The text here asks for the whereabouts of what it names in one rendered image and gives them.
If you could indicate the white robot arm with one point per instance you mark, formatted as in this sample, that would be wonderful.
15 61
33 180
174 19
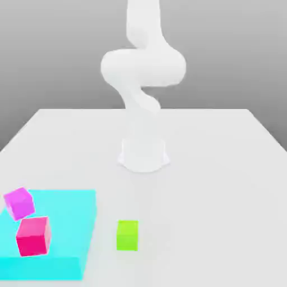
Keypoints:
143 67

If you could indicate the small green cube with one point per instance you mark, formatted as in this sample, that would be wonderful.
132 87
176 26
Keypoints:
127 235

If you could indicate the small violet cube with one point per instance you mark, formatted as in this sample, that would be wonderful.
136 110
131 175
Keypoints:
19 204

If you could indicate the small red cube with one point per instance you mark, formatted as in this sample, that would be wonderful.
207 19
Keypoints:
33 237

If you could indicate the large cyan box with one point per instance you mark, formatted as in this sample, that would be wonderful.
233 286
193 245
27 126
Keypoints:
69 224

